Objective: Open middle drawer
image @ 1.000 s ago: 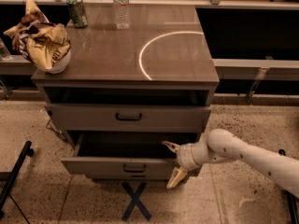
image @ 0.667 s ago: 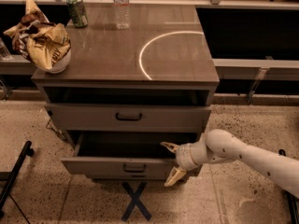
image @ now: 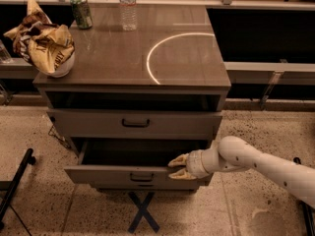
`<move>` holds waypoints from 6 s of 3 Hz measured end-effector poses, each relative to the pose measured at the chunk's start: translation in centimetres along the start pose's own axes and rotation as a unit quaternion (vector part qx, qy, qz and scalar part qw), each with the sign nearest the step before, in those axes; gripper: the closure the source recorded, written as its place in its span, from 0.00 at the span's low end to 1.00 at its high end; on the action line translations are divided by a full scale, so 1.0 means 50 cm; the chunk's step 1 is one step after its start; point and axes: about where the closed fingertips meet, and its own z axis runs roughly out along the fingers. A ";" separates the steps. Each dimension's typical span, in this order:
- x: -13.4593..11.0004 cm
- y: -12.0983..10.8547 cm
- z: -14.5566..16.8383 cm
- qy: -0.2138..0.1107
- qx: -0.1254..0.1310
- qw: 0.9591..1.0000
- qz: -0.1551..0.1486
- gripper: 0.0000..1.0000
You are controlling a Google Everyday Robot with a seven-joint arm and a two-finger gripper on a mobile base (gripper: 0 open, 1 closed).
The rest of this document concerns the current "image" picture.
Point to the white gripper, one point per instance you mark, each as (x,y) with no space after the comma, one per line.
(195,163)

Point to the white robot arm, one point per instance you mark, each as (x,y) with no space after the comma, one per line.
(233,154)

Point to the grey three-drawer cabinet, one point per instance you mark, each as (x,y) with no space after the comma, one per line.
(170,62)

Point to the grey top drawer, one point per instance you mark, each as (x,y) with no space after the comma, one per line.
(135,124)

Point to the blue tape X mark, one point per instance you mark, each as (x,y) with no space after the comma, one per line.
(142,212)

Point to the black right base leg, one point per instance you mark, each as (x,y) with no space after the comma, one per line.
(308,218)

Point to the black base leg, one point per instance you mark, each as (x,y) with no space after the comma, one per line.
(9,187)
(308,218)

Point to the white bowl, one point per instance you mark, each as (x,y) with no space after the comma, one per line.
(60,67)

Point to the black left base leg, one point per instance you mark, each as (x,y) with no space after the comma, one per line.
(9,187)

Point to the yellow brown chip bag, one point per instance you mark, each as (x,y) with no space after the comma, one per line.
(37,39)

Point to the clear plastic water bottle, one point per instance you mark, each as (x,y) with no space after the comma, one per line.
(128,13)

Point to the green soda can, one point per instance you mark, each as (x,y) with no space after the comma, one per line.
(82,14)

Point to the clear glass on shelf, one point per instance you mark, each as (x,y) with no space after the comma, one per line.
(5,56)

